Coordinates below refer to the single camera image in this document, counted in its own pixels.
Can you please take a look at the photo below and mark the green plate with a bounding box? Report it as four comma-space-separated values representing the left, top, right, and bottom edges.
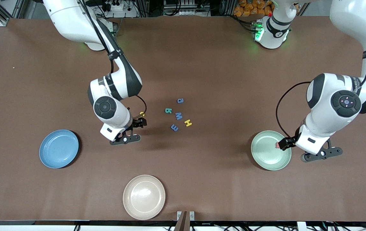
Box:
251, 130, 292, 171

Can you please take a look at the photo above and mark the blue plate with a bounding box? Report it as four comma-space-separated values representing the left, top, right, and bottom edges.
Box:
39, 129, 79, 169

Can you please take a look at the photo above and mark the beige plate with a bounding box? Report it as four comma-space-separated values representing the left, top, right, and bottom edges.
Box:
123, 175, 166, 220

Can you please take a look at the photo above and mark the white power strip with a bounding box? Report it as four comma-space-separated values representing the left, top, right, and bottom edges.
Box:
101, 0, 138, 18

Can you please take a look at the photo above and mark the orange bags pile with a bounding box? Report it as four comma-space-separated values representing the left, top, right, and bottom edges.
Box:
234, 0, 275, 17

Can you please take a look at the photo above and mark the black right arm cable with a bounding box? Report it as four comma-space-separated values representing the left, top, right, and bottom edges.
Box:
77, 0, 147, 121

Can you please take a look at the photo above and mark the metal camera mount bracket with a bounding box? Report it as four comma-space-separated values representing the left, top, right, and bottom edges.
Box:
174, 211, 195, 231

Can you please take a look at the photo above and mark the metal rack with cables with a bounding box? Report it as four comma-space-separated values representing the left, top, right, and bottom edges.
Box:
162, 0, 211, 16

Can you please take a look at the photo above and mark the white table edge rail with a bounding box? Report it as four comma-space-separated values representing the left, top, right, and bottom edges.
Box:
0, 221, 366, 231

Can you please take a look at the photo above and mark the aluminium frame profile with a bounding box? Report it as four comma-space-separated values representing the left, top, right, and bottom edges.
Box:
0, 0, 23, 27

